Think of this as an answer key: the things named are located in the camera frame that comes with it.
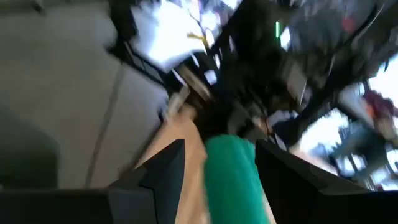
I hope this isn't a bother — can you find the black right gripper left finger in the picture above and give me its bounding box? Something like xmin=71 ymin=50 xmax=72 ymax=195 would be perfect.
xmin=0 ymin=138 xmax=186 ymax=224

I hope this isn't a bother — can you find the teal elastic bandage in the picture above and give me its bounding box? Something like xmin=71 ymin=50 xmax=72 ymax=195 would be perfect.
xmin=203 ymin=134 xmax=270 ymax=224

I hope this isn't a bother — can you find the person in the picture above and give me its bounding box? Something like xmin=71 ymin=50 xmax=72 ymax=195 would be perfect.
xmin=329 ymin=88 xmax=398 ymax=183

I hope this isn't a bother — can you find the silver edge plate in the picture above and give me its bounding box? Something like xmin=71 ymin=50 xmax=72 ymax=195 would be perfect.
xmin=166 ymin=86 xmax=191 ymax=121

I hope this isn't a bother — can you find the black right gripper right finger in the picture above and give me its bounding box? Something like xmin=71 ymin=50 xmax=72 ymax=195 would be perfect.
xmin=254 ymin=139 xmax=398 ymax=224

